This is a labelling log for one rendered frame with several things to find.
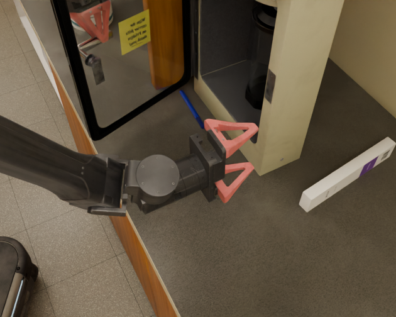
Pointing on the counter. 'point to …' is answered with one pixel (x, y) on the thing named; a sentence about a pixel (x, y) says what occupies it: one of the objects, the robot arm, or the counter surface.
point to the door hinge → (194, 38)
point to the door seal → (85, 80)
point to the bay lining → (225, 33)
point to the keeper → (269, 86)
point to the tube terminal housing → (286, 82)
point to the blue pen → (192, 109)
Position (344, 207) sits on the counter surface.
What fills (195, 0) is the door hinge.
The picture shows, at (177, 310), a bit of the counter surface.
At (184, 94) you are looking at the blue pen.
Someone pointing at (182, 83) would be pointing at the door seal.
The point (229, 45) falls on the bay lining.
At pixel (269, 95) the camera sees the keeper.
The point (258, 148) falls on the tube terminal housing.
